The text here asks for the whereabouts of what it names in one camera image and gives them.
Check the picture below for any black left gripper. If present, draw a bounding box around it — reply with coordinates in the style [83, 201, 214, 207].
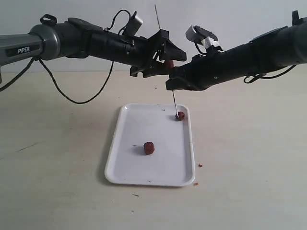
[91, 30, 187, 77]

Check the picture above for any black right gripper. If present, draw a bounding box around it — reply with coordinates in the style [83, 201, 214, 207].
[165, 49, 254, 91]

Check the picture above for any red meat chunk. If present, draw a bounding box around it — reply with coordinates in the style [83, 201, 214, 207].
[164, 60, 174, 70]
[143, 142, 155, 155]
[175, 111, 185, 121]

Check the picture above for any thin metal skewer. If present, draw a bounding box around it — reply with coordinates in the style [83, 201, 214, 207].
[154, 4, 179, 119]

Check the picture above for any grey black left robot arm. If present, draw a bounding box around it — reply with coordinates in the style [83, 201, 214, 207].
[0, 14, 187, 78]

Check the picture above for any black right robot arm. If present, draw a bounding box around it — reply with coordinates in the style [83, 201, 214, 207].
[165, 11, 307, 91]

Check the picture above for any white rectangular tray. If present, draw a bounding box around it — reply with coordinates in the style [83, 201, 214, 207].
[105, 103, 195, 187]

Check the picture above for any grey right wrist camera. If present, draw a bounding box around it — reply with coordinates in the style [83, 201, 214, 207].
[185, 25, 222, 50]

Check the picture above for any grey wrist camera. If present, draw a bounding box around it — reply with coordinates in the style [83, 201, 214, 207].
[185, 25, 222, 50]
[123, 11, 143, 36]

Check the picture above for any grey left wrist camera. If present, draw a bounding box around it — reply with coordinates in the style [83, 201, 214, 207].
[123, 11, 143, 36]

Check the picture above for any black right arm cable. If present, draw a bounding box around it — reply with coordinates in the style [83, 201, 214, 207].
[243, 64, 298, 84]

